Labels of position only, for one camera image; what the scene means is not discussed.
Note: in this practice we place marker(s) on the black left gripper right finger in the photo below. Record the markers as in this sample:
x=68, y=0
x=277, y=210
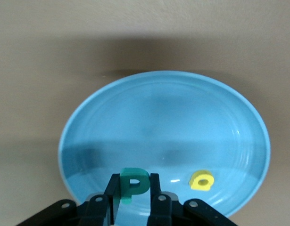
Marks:
x=163, y=212

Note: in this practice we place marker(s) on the teal foam letter P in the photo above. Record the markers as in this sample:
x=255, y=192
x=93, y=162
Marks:
x=124, y=188

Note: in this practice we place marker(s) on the yellow foam letter D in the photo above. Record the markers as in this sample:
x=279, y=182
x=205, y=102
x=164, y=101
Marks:
x=196, y=186

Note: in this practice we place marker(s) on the blue plate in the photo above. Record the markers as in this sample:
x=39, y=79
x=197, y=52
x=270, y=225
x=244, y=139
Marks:
x=159, y=117

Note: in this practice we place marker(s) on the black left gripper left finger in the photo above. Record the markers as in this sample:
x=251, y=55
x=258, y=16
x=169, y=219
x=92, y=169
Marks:
x=95, y=212

